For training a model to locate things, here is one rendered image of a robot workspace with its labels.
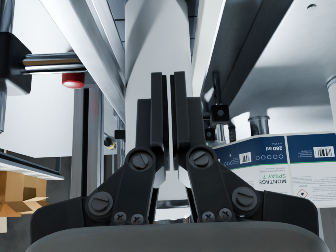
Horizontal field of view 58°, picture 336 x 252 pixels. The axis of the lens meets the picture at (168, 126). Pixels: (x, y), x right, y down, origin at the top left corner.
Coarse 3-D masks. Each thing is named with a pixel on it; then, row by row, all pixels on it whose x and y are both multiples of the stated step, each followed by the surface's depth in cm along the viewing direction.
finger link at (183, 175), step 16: (176, 80) 14; (176, 96) 13; (176, 112) 13; (192, 112) 14; (176, 128) 12; (192, 128) 13; (176, 144) 12; (192, 144) 13; (176, 160) 13; (224, 176) 12; (240, 192) 11; (256, 192) 11; (240, 208) 11; (256, 208) 11
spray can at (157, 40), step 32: (128, 0) 23; (160, 0) 22; (128, 32) 23; (160, 32) 21; (128, 64) 22; (160, 64) 21; (128, 96) 22; (192, 96) 22; (128, 128) 21; (160, 192) 19
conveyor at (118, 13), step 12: (108, 0) 24; (120, 0) 24; (192, 0) 25; (120, 12) 26; (192, 12) 26; (120, 24) 28; (192, 24) 28; (120, 36) 30; (192, 36) 30; (192, 48) 32
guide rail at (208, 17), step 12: (204, 0) 19; (216, 0) 19; (204, 12) 20; (216, 12) 20; (204, 24) 22; (216, 24) 22; (204, 36) 23; (204, 48) 25; (192, 60) 31; (204, 60) 27; (192, 72) 32; (204, 72) 30; (192, 84) 33
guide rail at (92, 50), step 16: (48, 0) 11; (64, 0) 11; (80, 0) 12; (64, 16) 12; (80, 16) 12; (64, 32) 13; (80, 32) 13; (96, 32) 15; (80, 48) 15; (96, 48) 15; (96, 64) 17; (112, 64) 19; (96, 80) 19; (112, 80) 19; (112, 96) 22
